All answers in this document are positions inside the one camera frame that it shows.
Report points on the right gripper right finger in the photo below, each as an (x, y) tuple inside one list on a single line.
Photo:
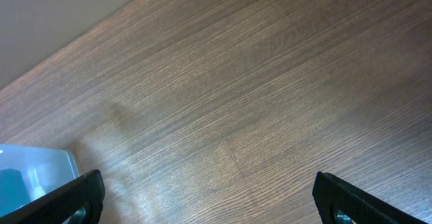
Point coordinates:
[(338, 201)]

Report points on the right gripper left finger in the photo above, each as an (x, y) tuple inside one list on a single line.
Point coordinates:
[(79, 201)]

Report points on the clear plastic storage bin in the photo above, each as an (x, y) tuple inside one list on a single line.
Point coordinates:
[(28, 173)]

